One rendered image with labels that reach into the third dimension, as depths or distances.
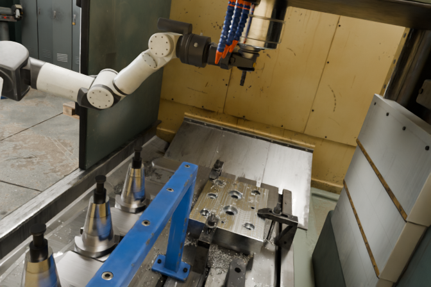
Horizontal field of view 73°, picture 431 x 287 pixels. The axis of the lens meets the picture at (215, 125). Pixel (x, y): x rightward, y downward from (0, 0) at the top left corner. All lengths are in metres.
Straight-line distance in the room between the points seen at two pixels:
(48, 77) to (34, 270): 0.71
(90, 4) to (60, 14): 4.55
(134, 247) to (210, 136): 1.51
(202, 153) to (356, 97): 0.98
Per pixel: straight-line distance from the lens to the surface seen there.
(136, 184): 0.54
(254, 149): 1.89
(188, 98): 1.99
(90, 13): 1.27
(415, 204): 0.74
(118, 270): 0.45
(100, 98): 0.95
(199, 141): 1.89
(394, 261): 0.82
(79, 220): 1.32
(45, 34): 6.08
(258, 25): 0.76
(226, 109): 1.94
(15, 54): 1.04
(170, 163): 0.72
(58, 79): 1.00
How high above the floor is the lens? 1.56
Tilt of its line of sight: 20 degrees down
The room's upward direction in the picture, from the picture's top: 11 degrees clockwise
